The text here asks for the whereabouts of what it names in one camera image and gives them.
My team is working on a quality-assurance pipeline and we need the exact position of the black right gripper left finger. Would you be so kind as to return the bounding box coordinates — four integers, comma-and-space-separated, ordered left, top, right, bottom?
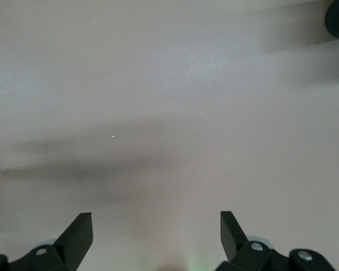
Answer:
0, 212, 94, 271

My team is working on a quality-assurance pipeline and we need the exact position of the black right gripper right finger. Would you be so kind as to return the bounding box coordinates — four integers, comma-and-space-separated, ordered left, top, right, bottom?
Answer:
214, 211, 334, 271

